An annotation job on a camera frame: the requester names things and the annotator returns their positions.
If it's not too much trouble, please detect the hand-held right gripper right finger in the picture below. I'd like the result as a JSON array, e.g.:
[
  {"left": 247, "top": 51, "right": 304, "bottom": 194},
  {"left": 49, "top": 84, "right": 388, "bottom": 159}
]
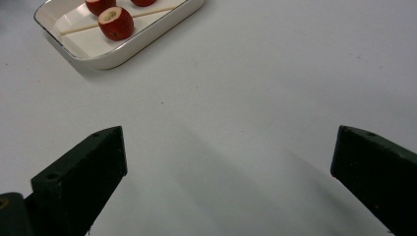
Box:
[{"left": 329, "top": 125, "right": 417, "bottom": 236}]

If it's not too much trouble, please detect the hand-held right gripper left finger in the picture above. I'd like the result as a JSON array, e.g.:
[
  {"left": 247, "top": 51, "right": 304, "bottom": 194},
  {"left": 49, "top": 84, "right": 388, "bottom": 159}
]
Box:
[{"left": 24, "top": 125, "right": 129, "bottom": 236}]

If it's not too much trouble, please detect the thin wooden skewer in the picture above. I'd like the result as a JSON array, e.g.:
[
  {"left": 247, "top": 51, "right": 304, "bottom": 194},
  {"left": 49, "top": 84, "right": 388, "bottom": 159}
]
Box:
[{"left": 59, "top": 4, "right": 181, "bottom": 36}]

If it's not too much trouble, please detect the red hawthorn fruit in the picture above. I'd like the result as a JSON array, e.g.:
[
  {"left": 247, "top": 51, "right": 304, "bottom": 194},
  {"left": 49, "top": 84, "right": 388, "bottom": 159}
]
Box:
[
  {"left": 97, "top": 6, "right": 135, "bottom": 42},
  {"left": 130, "top": 0, "right": 158, "bottom": 8},
  {"left": 85, "top": 0, "right": 117, "bottom": 17}
]

